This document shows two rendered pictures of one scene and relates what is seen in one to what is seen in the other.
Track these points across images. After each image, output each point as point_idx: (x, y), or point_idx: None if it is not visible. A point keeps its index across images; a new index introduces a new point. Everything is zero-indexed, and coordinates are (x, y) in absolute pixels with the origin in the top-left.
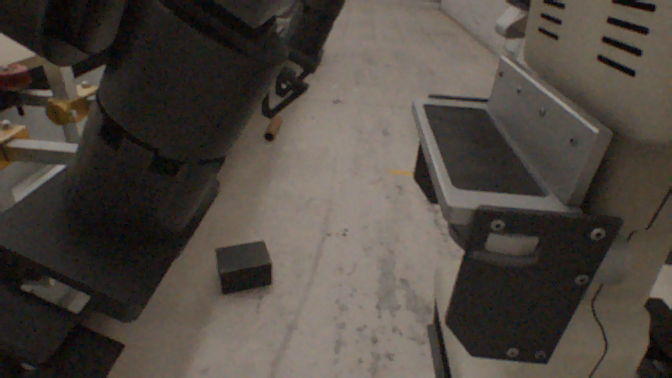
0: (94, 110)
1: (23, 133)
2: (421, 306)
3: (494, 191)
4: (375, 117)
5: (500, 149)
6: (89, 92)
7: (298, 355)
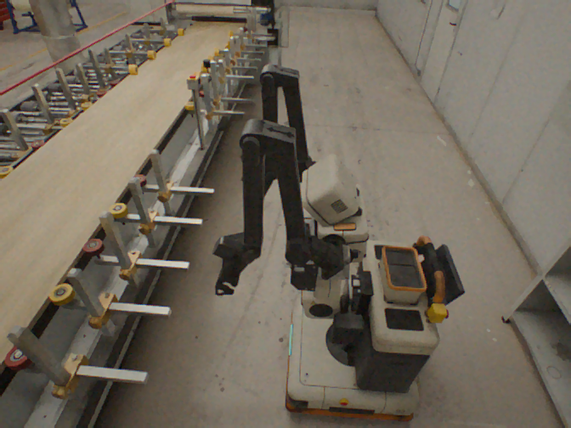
0: (231, 264)
1: (157, 213)
2: None
3: None
4: (313, 136)
5: None
6: (171, 186)
7: (263, 289)
